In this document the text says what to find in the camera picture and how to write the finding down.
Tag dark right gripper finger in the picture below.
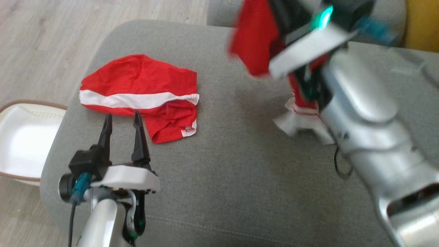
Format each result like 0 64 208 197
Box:
269 0 311 40

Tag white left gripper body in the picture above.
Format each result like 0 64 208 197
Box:
91 164 161 193

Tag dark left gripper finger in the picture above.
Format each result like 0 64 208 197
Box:
131 110 151 165
98 114 113 162

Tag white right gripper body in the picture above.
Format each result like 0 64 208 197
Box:
269 24 357 79

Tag red basketball jersey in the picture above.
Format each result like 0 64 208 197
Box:
228 0 335 144

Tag red shorts with white stripe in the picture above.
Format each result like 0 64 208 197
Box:
79 54 200 144

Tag white laundry basket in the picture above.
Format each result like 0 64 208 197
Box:
0 99 68 186

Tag grey sofa seat cushion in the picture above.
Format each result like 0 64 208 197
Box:
39 19 439 247

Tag yellow cushion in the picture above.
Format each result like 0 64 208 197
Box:
403 0 439 54

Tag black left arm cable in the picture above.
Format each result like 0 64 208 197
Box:
68 173 92 247

